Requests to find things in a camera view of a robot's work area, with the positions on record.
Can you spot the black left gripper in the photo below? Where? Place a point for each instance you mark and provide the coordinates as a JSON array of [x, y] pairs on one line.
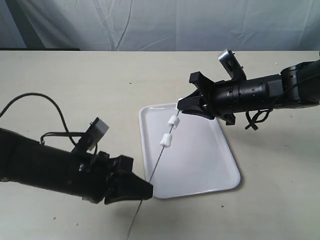
[[110, 180]]

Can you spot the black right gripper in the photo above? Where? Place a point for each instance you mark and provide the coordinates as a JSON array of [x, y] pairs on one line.
[[211, 99]]

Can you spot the thin metal skewer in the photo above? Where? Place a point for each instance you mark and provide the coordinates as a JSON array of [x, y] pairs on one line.
[[149, 181]]

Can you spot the white marshmallow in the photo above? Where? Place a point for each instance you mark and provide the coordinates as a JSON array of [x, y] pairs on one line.
[[166, 140], [173, 122], [177, 105]]

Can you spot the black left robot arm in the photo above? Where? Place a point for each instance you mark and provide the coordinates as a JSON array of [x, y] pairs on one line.
[[26, 161]]

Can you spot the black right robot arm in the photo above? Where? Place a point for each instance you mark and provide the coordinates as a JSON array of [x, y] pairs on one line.
[[297, 86]]

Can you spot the white plastic tray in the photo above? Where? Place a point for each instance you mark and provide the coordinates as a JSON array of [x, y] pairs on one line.
[[198, 161]]

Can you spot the blue-grey backdrop cloth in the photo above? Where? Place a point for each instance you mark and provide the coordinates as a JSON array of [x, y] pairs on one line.
[[161, 25]]

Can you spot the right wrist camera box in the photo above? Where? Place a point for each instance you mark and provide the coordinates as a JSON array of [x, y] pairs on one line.
[[231, 65]]

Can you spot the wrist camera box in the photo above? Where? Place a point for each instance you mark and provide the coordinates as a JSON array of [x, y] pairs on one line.
[[231, 65], [90, 138]]

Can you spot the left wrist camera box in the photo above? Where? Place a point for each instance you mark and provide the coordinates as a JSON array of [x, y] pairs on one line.
[[90, 138]]

